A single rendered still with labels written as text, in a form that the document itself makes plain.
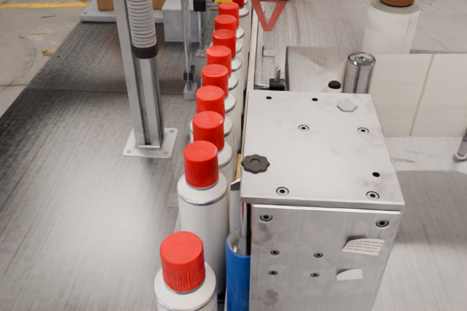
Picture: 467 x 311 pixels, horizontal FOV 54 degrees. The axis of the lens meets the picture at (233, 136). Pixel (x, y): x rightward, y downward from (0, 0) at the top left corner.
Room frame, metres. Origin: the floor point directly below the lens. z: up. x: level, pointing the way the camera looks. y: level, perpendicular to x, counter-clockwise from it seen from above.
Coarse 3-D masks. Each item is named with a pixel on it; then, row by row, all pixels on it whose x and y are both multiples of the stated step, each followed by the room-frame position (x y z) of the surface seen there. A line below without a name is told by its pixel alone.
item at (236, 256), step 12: (228, 240) 0.25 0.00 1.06; (240, 240) 0.25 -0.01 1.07; (228, 252) 0.25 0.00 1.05; (240, 252) 0.24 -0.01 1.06; (228, 264) 0.25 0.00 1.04; (240, 264) 0.24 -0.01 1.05; (228, 276) 0.25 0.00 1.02; (240, 276) 0.24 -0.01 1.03; (228, 288) 0.25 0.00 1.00; (240, 288) 0.24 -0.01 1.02; (228, 300) 0.25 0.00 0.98; (240, 300) 0.24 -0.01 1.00
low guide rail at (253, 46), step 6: (252, 24) 1.02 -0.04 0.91; (252, 30) 0.99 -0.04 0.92; (252, 36) 0.96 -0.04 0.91; (252, 42) 0.92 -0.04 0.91; (252, 48) 0.90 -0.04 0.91; (252, 54) 0.87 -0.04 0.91; (252, 60) 0.84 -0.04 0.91; (252, 66) 0.82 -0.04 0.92; (252, 72) 0.79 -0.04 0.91; (252, 78) 0.77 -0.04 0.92; (252, 84) 0.75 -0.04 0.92; (246, 96) 0.71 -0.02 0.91; (246, 102) 0.69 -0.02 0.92; (246, 108) 0.67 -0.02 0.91
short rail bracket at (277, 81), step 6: (276, 72) 0.75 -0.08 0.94; (270, 78) 0.76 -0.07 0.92; (276, 78) 0.75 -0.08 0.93; (282, 78) 0.76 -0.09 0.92; (270, 84) 0.74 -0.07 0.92; (276, 84) 0.74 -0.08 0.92; (282, 84) 0.74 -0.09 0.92; (270, 90) 0.74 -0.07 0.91; (276, 90) 0.74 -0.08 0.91; (282, 90) 0.74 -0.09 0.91
